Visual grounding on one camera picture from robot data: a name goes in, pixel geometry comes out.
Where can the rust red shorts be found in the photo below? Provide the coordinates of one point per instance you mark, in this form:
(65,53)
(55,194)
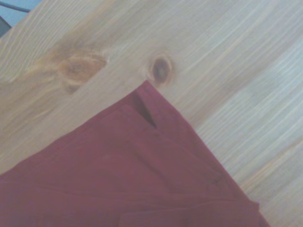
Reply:
(132,175)

